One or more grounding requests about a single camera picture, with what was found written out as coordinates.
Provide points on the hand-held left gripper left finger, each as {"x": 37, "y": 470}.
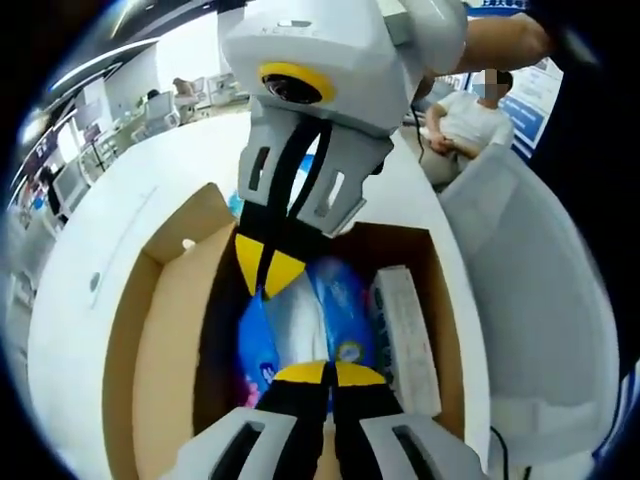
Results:
{"x": 295, "y": 405}

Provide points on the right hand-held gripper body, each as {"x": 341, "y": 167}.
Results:
{"x": 340, "y": 50}

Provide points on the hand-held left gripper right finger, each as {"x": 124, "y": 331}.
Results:
{"x": 370, "y": 405}

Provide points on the small white carton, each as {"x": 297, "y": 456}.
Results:
{"x": 405, "y": 340}

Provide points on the blue floral tissue pack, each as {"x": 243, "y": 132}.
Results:
{"x": 345, "y": 310}

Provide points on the brown cardboard shoe box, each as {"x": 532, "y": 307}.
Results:
{"x": 165, "y": 325}

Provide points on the grey chair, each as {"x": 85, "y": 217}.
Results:
{"x": 530, "y": 300}

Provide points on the person's dark shirt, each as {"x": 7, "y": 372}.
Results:
{"x": 595, "y": 175}

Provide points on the blue wall poster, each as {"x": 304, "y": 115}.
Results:
{"x": 530, "y": 110}

